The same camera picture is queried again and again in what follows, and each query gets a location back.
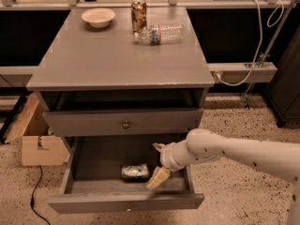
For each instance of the grey wooden drawer cabinet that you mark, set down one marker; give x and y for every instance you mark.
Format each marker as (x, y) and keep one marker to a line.
(87, 70)

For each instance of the white bowl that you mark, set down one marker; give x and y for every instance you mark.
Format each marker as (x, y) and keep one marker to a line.
(98, 17)

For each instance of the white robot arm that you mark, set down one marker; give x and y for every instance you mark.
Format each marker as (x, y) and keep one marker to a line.
(280, 159)

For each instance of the brown soda can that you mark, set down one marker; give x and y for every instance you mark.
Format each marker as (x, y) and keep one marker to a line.
(138, 15)

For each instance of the grey metal rail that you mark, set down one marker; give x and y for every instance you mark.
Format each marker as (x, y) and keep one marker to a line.
(238, 73)

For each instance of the cardboard box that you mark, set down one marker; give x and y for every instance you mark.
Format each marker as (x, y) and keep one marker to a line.
(39, 146)

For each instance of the closed grey upper drawer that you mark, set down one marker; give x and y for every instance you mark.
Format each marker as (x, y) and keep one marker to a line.
(123, 122)

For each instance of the clear plastic water bottle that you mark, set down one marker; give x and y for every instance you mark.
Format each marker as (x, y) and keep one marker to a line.
(159, 34)

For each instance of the open grey bottom drawer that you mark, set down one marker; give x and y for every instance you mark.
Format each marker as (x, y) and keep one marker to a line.
(93, 182)

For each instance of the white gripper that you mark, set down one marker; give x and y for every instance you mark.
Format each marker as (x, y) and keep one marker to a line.
(167, 157)

